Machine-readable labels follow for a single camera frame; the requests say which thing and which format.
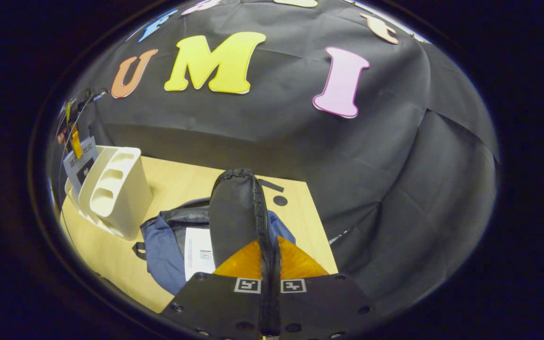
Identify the white plastic bookshelf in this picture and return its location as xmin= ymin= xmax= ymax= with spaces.
xmin=64 ymin=145 xmax=153 ymax=241

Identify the black backdrop cloth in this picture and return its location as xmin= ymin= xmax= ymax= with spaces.
xmin=48 ymin=0 xmax=499 ymax=317

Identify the white patterned cover book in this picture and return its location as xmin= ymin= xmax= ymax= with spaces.
xmin=185 ymin=228 xmax=216 ymax=281

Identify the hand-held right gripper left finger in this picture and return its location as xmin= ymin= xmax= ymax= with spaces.
xmin=161 ymin=238 xmax=264 ymax=340

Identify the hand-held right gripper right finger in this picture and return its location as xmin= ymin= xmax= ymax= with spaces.
xmin=279 ymin=236 xmax=386 ymax=340

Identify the blue schoolbag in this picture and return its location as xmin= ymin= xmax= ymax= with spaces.
xmin=133 ymin=169 xmax=297 ymax=296

